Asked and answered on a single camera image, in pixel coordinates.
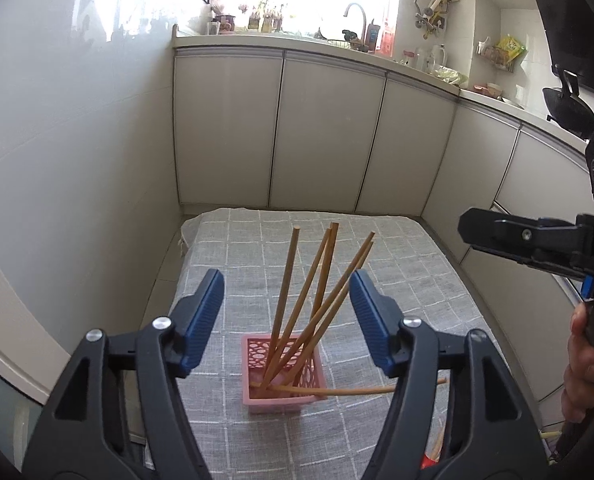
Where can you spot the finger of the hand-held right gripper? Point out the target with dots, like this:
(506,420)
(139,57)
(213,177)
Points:
(517,237)

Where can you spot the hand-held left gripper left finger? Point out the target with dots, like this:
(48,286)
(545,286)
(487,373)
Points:
(206,322)

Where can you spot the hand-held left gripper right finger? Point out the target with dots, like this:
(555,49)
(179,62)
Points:
(372,322)

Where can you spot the bunch of wooden chopsticks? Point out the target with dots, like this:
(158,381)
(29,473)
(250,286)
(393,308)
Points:
(286,285)

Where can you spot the pink perforated utensil holder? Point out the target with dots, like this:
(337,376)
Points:
(277,402)

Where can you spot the person's right hand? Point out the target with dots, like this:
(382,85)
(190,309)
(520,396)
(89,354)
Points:
(579,365)

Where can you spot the black wok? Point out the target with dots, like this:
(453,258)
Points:
(572,110)

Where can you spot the grey checked tablecloth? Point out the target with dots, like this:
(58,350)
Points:
(257,260)

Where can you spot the pink bowl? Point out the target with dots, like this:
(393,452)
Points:
(491,90)

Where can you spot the black range hood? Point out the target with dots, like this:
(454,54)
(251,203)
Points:
(577,10)

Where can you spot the green plastic bag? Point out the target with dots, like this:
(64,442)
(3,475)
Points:
(448,76)

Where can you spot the white plastic jug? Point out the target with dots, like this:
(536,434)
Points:
(439,57)

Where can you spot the red bottle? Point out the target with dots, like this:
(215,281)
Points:
(387,37)

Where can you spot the blue container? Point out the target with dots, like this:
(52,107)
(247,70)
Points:
(373,36)

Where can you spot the metal sink faucet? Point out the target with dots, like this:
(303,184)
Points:
(364,20)

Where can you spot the white kitchen countertop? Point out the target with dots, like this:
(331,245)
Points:
(277,40)

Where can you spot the row of small bottles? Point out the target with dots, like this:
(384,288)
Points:
(264,17)

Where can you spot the wall shelf with packets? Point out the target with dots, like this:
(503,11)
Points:
(502,52)

